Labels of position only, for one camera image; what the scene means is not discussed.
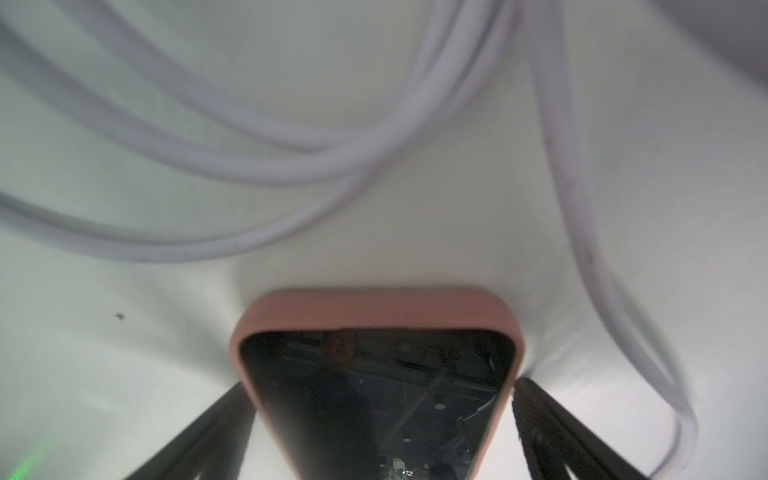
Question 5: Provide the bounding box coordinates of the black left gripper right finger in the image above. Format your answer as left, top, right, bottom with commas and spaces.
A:
512, 377, 648, 480

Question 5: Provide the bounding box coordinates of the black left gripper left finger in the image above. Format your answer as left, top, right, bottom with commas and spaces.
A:
128, 383, 257, 480

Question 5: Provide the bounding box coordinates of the black smartphone pink case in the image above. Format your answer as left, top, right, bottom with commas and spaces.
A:
230, 287, 525, 479

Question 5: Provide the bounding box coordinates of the white charging cable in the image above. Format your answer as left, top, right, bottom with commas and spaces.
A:
0, 0, 700, 480

